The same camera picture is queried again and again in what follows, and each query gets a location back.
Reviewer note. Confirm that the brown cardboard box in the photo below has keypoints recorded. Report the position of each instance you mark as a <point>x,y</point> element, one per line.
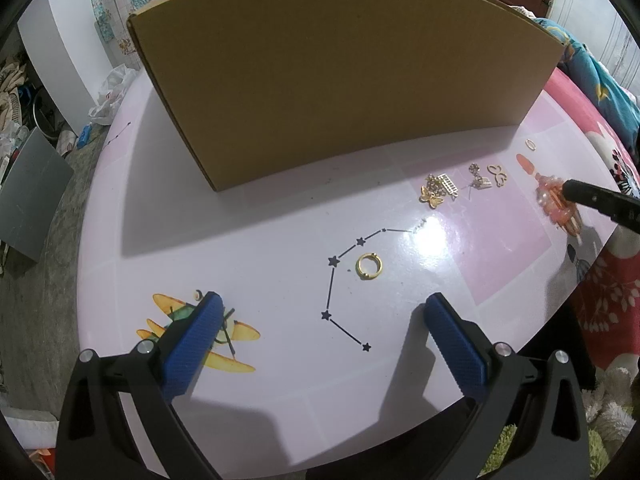
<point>255,87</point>

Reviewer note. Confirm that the green fuzzy rug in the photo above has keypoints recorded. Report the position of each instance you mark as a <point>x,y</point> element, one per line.
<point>608,411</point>

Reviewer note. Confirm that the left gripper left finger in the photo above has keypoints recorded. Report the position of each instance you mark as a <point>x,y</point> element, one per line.
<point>94,438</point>

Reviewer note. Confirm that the pink floral blanket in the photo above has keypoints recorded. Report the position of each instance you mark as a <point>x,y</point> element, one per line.
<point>606,302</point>

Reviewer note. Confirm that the gold butterfly earring cluster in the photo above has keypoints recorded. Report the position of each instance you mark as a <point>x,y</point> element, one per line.
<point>436,188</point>

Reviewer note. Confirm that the pile of clothes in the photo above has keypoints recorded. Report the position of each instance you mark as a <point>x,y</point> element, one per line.
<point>16,96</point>

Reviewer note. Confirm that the gold butterfly outline earring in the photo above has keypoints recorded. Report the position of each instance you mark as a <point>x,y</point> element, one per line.
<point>499,174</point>

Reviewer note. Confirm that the white plastic bag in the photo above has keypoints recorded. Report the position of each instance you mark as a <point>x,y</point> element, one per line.
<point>111,95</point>

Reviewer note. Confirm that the small gold hoop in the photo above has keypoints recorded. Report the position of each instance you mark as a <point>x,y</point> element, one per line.
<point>530,145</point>

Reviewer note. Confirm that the blue patterned quilt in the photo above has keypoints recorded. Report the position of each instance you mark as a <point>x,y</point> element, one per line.
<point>611,100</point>

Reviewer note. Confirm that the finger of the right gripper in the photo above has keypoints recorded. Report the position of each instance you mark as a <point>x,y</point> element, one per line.
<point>621,209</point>

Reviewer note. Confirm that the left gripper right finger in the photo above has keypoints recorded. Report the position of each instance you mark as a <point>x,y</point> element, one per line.
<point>527,419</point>

